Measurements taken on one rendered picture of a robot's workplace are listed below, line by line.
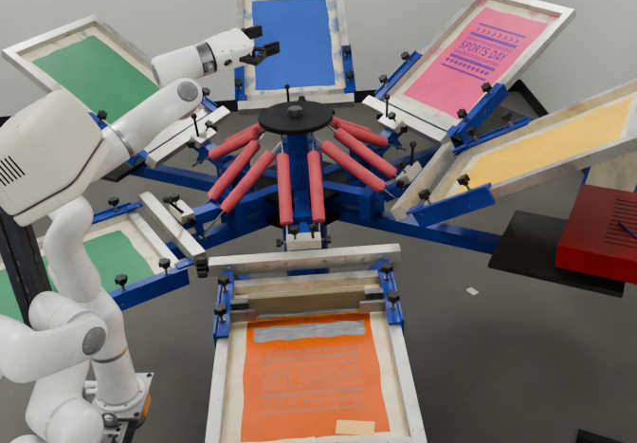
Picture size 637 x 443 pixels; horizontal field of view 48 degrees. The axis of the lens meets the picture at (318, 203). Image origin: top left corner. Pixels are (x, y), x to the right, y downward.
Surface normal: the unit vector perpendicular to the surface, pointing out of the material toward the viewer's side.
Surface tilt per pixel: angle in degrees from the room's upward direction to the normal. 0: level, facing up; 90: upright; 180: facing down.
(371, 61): 90
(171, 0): 90
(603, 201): 0
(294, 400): 0
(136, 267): 0
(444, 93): 32
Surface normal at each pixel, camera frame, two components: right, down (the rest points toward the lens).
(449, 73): -0.50, -0.56
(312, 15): -0.03, -0.47
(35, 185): -0.02, 0.51
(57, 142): 0.87, -0.42
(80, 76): 0.42, -0.63
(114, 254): -0.06, -0.86
